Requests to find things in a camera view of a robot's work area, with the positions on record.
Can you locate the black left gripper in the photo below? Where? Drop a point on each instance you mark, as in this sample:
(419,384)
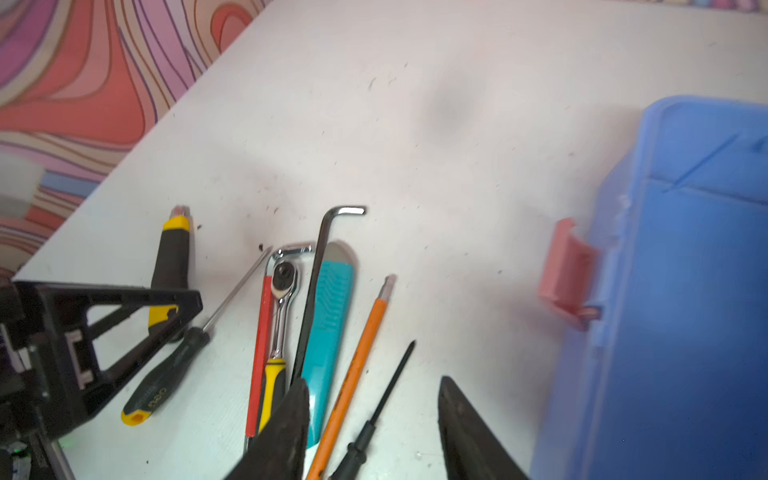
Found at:
(66,351)

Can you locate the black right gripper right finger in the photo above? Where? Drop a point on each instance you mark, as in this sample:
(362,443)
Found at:
(470,449)

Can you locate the red handled screwdriver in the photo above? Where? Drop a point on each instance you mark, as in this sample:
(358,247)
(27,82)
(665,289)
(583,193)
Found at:
(261,353)

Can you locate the teal utility knife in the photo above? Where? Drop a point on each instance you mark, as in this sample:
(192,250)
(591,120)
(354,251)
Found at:
(332,301)

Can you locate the black yellow ratchet wrench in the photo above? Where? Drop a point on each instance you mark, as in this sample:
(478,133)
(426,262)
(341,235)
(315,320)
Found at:
(284,284)

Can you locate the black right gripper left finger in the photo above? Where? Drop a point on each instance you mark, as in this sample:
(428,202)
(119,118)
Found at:
(278,452)

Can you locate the orange handled screwdriver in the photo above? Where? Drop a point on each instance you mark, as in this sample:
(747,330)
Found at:
(352,377)

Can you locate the white and blue tool box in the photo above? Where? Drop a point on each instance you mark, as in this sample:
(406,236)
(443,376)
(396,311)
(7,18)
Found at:
(663,369)

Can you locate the black yellow long screwdriver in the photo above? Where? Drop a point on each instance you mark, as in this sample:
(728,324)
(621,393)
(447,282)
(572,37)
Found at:
(163,381)

